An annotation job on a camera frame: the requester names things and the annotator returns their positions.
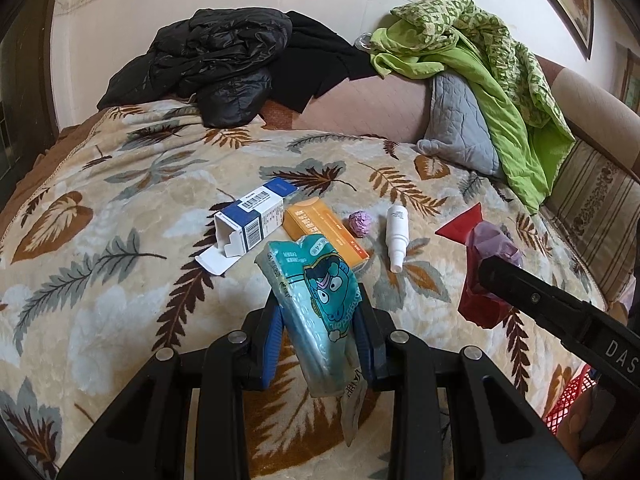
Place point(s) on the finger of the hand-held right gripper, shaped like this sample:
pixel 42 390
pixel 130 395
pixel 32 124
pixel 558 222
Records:
pixel 530 295

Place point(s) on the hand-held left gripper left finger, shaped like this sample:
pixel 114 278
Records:
pixel 274 345

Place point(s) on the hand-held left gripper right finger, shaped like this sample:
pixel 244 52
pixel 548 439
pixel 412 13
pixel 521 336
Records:
pixel 367 350

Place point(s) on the teal cartoon snack packet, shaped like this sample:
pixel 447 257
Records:
pixel 315 305

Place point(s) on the red plastic mesh basket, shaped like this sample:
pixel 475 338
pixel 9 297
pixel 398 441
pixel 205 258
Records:
pixel 567 400

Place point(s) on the purple plastic bag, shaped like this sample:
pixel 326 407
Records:
pixel 487 240

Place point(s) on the red plastic bag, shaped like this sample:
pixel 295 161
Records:
pixel 465 225

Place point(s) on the white spray bottle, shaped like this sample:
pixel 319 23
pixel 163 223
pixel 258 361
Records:
pixel 397 230

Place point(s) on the purple foil ball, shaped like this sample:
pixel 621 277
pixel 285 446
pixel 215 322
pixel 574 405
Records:
pixel 360 223

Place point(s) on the orange medicine box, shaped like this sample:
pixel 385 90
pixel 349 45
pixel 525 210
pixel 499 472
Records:
pixel 320 225

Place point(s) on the white and blue carton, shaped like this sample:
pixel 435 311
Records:
pixel 260 210

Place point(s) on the striped bolster cushion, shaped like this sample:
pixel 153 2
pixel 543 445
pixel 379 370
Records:
pixel 595 200

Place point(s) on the leaf print fleece blanket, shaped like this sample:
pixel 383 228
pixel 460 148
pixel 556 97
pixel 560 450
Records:
pixel 150 260

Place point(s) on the green patterned quilt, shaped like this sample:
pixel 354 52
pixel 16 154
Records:
pixel 500 110

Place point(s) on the grey quilted pillow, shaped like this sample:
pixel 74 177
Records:
pixel 460 120

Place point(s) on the brown and pink sofa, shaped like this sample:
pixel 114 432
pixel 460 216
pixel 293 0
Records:
pixel 375 105

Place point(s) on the black cloth garment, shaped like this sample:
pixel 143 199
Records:
pixel 310 60

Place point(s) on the black puffer jacket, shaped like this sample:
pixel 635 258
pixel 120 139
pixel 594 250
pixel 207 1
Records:
pixel 200 55

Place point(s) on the clear glass object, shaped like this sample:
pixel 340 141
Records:
pixel 364 42

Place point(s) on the dark wooden cabinet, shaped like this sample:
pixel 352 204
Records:
pixel 20 85

